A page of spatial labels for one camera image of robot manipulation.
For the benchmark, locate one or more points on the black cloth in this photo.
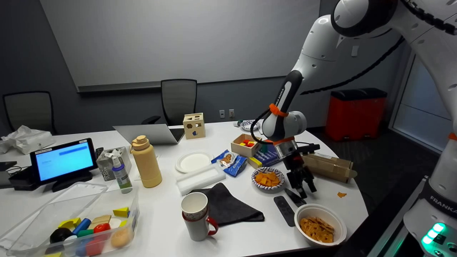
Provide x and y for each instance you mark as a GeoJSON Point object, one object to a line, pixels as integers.
{"type": "Point", "coordinates": [229, 204]}

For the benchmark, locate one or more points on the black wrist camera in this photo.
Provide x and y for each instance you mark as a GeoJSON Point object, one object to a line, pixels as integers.
{"type": "Point", "coordinates": [309, 147]}

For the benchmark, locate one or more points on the tan egg toy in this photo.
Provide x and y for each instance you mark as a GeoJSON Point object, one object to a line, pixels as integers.
{"type": "Point", "coordinates": [122, 237]}

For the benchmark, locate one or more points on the white plastic bag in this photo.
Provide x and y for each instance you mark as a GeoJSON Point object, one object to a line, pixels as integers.
{"type": "Point", "coordinates": [26, 138]}

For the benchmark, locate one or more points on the wooden box of blocks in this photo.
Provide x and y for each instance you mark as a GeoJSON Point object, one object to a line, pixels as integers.
{"type": "Point", "coordinates": [244, 144]}

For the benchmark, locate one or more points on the fallen orange chip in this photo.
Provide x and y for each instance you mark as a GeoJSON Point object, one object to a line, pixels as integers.
{"type": "Point", "coordinates": [341, 194]}

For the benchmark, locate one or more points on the glass door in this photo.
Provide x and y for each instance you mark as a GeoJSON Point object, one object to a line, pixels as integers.
{"type": "Point", "coordinates": [419, 108]}

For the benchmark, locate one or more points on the blue book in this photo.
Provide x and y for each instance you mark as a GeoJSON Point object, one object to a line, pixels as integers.
{"type": "Point", "coordinates": [269, 154]}

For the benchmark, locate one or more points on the clear plastic toy bin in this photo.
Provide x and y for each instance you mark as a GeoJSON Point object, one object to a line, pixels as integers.
{"type": "Point", "coordinates": [29, 218]}

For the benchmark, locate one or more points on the white bowl with crackers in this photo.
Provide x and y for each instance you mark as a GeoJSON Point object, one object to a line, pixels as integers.
{"type": "Point", "coordinates": [320, 228]}

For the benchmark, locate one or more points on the green cylinder block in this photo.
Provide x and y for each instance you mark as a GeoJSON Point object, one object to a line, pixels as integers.
{"type": "Point", "coordinates": [263, 147]}

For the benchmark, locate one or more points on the red toy block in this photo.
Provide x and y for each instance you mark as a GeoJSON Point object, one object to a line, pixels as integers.
{"type": "Point", "coordinates": [102, 228]}

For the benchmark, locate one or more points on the black ball toy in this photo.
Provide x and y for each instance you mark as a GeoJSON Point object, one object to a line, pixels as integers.
{"type": "Point", "coordinates": [59, 234]}

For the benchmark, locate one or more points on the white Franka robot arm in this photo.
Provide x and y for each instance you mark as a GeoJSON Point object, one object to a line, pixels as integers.
{"type": "Point", "coordinates": [323, 43]}

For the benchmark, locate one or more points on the wall whiteboard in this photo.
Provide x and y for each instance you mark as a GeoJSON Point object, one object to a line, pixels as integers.
{"type": "Point", "coordinates": [180, 37]}

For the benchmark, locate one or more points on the wooden shape sorter cube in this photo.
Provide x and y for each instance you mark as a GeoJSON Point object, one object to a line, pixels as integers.
{"type": "Point", "coordinates": [194, 125]}

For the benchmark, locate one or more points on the black remote control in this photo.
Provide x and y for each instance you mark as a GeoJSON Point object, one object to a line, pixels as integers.
{"type": "Point", "coordinates": [284, 212]}

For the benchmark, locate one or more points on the cream plastic bottle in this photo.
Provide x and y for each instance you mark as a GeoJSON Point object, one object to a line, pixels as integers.
{"type": "Point", "coordinates": [146, 164]}

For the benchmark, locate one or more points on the yellow wedge toy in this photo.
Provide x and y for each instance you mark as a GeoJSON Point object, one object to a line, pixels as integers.
{"type": "Point", "coordinates": [122, 212]}

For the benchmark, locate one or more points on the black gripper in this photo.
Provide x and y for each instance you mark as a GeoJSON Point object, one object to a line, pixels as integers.
{"type": "Point", "coordinates": [297, 160]}

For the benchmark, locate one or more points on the blue snack packet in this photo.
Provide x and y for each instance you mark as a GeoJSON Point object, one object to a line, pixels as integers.
{"type": "Point", "coordinates": [230, 164]}

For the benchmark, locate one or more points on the small orange food bowl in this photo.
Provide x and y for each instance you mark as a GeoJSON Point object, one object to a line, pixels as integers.
{"type": "Point", "coordinates": [267, 178]}

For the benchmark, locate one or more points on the grey laptop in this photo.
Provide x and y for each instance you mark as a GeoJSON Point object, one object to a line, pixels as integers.
{"type": "Point", "coordinates": [144, 134]}

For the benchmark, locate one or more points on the tablet with blue screen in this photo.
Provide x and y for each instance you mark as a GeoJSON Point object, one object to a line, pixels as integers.
{"type": "Point", "coordinates": [64, 160]}

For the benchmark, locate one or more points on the grey mesh office chair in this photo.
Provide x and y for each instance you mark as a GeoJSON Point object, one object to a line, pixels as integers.
{"type": "Point", "coordinates": [29, 111]}
{"type": "Point", "coordinates": [179, 100]}

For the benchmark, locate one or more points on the white round plate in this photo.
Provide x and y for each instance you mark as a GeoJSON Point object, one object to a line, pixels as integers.
{"type": "Point", "coordinates": [193, 162]}

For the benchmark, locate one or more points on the yellow toy block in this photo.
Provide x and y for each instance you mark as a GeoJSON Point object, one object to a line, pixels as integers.
{"type": "Point", "coordinates": [66, 222]}

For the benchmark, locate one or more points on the small spray bottle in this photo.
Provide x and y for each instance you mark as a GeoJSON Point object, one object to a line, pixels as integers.
{"type": "Point", "coordinates": [122, 175]}

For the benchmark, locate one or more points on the blue cylinder toy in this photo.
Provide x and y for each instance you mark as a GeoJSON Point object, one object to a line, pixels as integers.
{"type": "Point", "coordinates": [82, 225]}

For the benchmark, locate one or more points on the white carton box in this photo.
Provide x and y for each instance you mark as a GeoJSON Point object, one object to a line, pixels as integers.
{"type": "Point", "coordinates": [107, 164]}

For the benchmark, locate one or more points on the green toy block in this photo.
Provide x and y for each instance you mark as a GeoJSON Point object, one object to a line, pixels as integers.
{"type": "Point", "coordinates": [86, 232]}

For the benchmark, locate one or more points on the red bin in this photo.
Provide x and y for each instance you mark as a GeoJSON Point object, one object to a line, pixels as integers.
{"type": "Point", "coordinates": [354, 115]}

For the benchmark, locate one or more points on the white wall outlet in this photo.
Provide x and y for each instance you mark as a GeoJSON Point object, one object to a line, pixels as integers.
{"type": "Point", "coordinates": [221, 112]}
{"type": "Point", "coordinates": [231, 112]}

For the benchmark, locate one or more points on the white rolled towel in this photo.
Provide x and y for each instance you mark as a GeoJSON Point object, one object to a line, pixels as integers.
{"type": "Point", "coordinates": [200, 180]}

